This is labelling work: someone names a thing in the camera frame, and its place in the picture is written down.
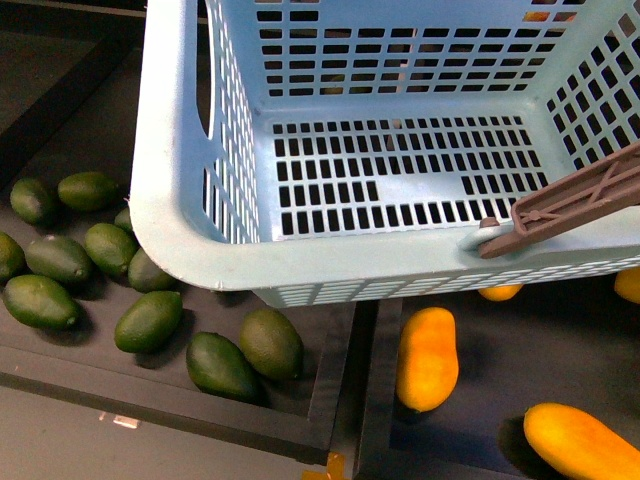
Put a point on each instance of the light blue plastic basket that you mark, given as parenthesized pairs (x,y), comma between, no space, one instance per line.
(334,151)

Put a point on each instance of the brown basket handle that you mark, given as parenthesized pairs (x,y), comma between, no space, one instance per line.
(605,187)

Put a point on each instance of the orange mango upright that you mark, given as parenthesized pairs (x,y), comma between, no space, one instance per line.
(428,366)

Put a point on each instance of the green lime under basket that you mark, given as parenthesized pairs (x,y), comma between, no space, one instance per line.
(145,276)

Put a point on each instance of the orange mango under basket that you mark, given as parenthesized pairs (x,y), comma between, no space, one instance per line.
(500,293)

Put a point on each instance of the orange mango right edge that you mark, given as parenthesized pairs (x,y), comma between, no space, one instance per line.
(627,285)

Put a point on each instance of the orange mango bottom right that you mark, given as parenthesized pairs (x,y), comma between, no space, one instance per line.
(578,445)

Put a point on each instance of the green lime front centre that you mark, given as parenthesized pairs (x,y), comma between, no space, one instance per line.
(272,345)

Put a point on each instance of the green lime front left-centre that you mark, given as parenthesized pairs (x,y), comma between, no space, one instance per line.
(218,367)

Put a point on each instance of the green lime small hidden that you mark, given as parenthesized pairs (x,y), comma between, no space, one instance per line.
(123,221)

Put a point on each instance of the green lime centre upper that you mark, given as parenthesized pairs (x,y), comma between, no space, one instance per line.
(110,248)

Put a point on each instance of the green lime back right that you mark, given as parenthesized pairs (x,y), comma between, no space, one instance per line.
(88,191)

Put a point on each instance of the green lime left middle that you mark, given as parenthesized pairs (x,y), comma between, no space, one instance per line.
(60,258)

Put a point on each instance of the green lime left front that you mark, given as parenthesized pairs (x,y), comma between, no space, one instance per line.
(40,302)

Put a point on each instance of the green lime back left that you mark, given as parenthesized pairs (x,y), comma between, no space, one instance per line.
(33,202)

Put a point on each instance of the green lime far left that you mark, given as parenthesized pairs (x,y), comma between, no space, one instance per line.
(12,258)

